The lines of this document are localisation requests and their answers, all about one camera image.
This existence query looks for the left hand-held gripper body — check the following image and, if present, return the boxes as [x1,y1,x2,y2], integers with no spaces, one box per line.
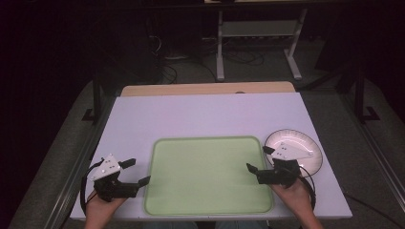
[90,154,139,203]

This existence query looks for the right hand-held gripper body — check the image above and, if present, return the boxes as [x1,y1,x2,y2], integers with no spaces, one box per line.
[257,141,314,189]

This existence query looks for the person's left hand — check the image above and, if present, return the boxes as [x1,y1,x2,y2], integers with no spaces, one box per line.
[85,190,128,219]

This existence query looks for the person's right hand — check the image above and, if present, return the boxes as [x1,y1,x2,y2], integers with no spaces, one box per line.
[270,178,314,218]

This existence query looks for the white plate with dark rim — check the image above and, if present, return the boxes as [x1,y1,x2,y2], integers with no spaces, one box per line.
[264,128,324,178]

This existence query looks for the green tray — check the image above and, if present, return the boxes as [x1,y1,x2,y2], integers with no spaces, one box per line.
[143,135,275,217]

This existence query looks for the black metal stand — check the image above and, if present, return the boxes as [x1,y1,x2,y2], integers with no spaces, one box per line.
[353,68,381,125]
[81,74,103,124]

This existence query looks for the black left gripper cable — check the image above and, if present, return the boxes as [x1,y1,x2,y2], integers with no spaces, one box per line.
[79,159,104,218]

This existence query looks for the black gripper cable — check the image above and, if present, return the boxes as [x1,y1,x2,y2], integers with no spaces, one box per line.
[79,159,104,218]
[299,165,317,212]

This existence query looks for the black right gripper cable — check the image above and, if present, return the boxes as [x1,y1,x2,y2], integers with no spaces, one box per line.
[299,165,317,212]

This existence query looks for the black floor cables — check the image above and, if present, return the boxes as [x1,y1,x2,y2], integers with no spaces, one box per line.
[222,49,266,67]

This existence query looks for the black floor cable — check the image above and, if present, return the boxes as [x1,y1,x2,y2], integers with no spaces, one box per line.
[343,191,405,229]

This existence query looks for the white metal desk frame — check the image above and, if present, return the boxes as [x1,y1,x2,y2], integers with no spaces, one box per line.
[215,8,309,82]

